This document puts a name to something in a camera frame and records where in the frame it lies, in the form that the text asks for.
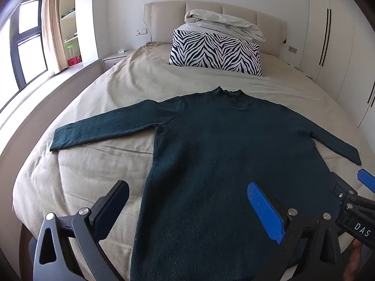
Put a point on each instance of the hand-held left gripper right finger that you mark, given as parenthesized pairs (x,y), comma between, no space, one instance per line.
(265,210)

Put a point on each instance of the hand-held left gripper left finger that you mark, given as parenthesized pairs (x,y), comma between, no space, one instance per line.
(112,207)

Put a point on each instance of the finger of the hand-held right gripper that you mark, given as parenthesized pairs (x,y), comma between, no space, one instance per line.
(341,186)
(366,179)

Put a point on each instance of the dark teal knit sweater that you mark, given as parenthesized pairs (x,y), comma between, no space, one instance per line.
(219,152)

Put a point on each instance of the person's right hand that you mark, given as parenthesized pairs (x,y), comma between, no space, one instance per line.
(355,257)

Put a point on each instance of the bed with beige sheet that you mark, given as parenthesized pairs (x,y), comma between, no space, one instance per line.
(131,79)

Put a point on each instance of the white wardrobe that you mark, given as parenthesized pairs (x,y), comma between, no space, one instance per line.
(339,49)

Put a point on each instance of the white nightstand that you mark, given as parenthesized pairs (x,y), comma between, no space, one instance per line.
(112,60)

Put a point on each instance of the red box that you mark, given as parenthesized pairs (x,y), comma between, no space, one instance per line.
(74,61)

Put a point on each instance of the small white nightstand device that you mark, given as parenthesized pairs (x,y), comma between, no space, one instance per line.
(121,51)

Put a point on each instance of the green lamp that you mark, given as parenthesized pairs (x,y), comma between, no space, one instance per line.
(70,49)

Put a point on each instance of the zebra print pillow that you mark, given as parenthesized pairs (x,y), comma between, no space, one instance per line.
(215,51)

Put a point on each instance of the black framed window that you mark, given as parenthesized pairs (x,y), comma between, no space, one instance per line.
(27,44)

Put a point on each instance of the beige curtain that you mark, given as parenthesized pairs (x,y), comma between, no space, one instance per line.
(54,29)

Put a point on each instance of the folded white duvet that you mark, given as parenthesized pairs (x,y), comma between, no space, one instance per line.
(225,23)

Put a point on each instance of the wall socket by wardrobe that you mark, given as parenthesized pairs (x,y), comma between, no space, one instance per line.
(292,49)

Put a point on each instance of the wall socket by nightstand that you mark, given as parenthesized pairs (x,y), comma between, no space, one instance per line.
(141,32)

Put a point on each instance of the open wall shelf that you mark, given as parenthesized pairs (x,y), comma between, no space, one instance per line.
(69,20)

